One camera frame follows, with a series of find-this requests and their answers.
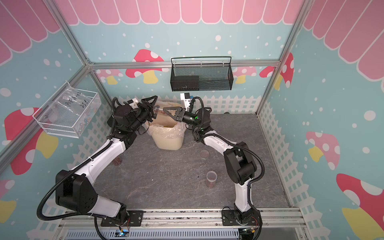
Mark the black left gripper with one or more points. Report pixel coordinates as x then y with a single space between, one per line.
148 109

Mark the black box in basket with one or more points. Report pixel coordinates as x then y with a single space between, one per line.
185 83

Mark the black wire mesh basket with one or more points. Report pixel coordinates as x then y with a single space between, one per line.
215 73

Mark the black plastic tool case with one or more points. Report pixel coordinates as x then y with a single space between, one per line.
110 121

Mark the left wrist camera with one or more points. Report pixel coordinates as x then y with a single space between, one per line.
133 103

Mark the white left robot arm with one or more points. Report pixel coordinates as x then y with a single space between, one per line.
75 188

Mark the cream plastic trash bin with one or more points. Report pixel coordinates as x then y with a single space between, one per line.
168 144

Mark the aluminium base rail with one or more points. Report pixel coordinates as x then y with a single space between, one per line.
190 224

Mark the clear tea jar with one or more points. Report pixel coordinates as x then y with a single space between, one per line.
159 111
117 161
211 178

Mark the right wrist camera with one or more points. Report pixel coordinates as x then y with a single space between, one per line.
186 100

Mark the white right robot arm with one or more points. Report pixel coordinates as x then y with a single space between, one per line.
240 163

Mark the clear jar lid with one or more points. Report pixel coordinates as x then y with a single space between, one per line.
205 154

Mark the clear plastic bin liner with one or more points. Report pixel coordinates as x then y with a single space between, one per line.
166 127

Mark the clear plastic bag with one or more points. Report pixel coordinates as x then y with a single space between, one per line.
72 105

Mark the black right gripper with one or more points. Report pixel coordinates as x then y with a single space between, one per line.
181 114

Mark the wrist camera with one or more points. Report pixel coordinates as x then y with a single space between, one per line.
186 100
133 103

